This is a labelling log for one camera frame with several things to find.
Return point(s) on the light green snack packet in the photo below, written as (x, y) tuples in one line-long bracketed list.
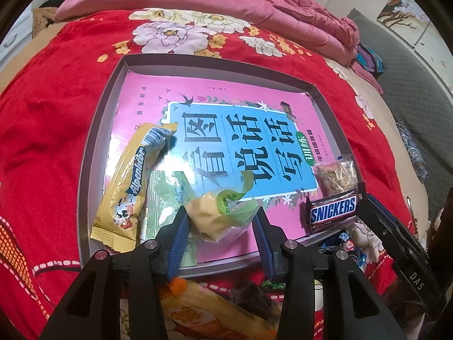
[(167, 192)]

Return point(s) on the yellow green pastry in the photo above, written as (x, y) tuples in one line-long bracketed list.
[(222, 212)]

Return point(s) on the red floral blanket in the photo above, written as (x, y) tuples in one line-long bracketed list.
[(47, 110)]

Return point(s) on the grey padded headboard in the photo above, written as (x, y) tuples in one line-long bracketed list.
[(411, 92)]

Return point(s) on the purple teal clothing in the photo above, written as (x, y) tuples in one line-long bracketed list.
[(369, 60)]

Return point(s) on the grey shallow box tray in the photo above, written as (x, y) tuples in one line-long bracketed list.
[(93, 170)]

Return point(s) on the white drawer chest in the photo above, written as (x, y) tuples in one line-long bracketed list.
[(17, 37)]

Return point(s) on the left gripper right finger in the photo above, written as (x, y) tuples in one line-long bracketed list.
[(352, 309)]

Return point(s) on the orange yellow snack bag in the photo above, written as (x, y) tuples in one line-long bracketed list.
[(191, 311)]

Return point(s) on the flower wall painting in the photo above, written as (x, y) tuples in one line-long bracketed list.
[(405, 18)]

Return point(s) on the black green chips bag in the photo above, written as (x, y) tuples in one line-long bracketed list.
[(252, 299)]

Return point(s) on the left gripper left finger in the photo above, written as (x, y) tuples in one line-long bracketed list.
[(90, 309)]

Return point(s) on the blue Oreo cookie pack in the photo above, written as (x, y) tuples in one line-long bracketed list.
[(343, 241)]

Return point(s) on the Snickers bar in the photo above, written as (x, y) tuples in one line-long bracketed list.
[(321, 213)]

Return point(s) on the pink blue Chinese book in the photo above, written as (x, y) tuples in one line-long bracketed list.
[(223, 129)]

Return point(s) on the pink quilt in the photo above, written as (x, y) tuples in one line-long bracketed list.
[(304, 22)]

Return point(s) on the yellow Alpenliebe candy bag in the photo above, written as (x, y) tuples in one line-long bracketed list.
[(117, 216)]

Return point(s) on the clear bag brown snack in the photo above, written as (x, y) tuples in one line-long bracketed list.
[(337, 176)]

